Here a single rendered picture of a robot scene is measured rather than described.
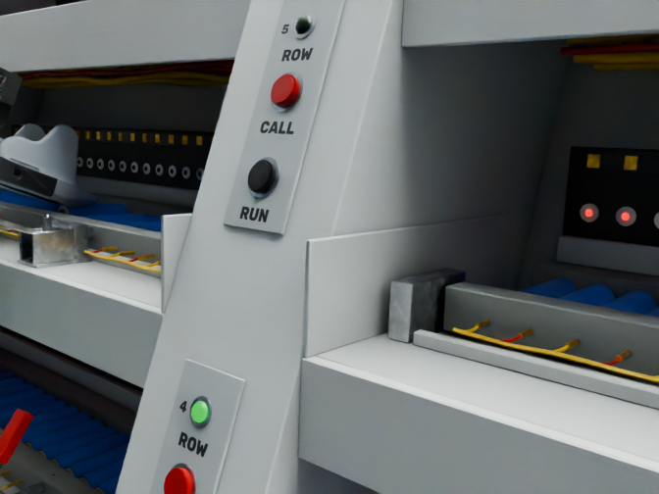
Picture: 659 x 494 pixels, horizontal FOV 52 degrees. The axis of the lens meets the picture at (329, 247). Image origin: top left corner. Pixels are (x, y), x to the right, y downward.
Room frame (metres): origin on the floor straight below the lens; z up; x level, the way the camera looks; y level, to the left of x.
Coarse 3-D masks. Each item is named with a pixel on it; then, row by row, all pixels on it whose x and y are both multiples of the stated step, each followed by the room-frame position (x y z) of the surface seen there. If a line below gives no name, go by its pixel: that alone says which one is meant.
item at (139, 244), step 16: (0, 208) 0.57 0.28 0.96; (16, 208) 0.56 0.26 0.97; (32, 208) 0.57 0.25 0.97; (32, 224) 0.54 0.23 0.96; (96, 224) 0.48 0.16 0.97; (112, 224) 0.49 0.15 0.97; (96, 240) 0.48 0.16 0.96; (112, 240) 0.47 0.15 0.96; (128, 240) 0.46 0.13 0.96; (144, 240) 0.44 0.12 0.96; (160, 240) 0.43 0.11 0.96; (96, 256) 0.45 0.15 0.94; (112, 256) 0.44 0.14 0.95; (128, 256) 0.46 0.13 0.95; (144, 256) 0.44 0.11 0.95; (160, 256) 0.44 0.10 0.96
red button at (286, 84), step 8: (280, 80) 0.32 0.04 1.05; (288, 80) 0.31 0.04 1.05; (296, 80) 0.31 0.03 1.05; (272, 88) 0.32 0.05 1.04; (280, 88) 0.31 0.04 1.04; (288, 88) 0.31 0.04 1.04; (296, 88) 0.31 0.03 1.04; (272, 96) 0.32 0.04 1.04; (280, 96) 0.31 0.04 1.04; (288, 96) 0.31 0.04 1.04; (280, 104) 0.31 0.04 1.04; (288, 104) 0.31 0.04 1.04
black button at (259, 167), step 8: (264, 160) 0.31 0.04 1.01; (256, 168) 0.32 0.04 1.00; (264, 168) 0.31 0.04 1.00; (272, 168) 0.31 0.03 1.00; (248, 176) 0.32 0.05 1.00; (256, 176) 0.31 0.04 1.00; (264, 176) 0.31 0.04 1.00; (272, 176) 0.31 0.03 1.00; (248, 184) 0.32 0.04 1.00; (256, 184) 0.31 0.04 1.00; (264, 184) 0.31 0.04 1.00; (272, 184) 0.31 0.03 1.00; (256, 192) 0.31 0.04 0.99
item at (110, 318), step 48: (96, 192) 0.72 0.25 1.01; (144, 192) 0.66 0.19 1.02; (192, 192) 0.61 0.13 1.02; (0, 240) 0.55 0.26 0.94; (0, 288) 0.47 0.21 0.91; (48, 288) 0.42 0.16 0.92; (96, 288) 0.40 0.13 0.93; (144, 288) 0.40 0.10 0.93; (48, 336) 0.43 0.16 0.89; (96, 336) 0.39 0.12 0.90; (144, 336) 0.36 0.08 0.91; (144, 384) 0.37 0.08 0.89
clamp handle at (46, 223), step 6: (0, 216) 0.43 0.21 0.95; (42, 216) 0.46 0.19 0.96; (0, 222) 0.43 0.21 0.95; (6, 222) 0.43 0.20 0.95; (12, 222) 0.44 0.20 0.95; (42, 222) 0.46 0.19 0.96; (48, 222) 0.46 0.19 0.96; (12, 228) 0.44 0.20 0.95; (18, 228) 0.44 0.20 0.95; (24, 228) 0.44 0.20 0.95; (30, 228) 0.45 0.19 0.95; (42, 228) 0.46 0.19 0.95; (48, 228) 0.46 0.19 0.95
